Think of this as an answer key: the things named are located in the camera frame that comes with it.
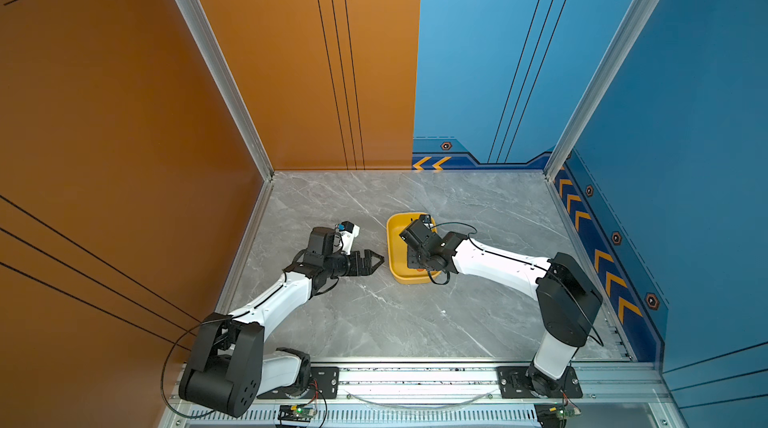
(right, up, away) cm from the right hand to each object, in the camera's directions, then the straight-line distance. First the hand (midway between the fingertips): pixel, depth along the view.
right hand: (411, 257), depth 88 cm
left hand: (-11, 0, -3) cm, 12 cm away
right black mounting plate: (+24, -28, -16) cm, 40 cm away
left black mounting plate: (-23, -29, -14) cm, 39 cm away
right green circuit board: (+35, -33, -19) cm, 51 cm away
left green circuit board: (-29, -34, -18) cm, 48 cm away
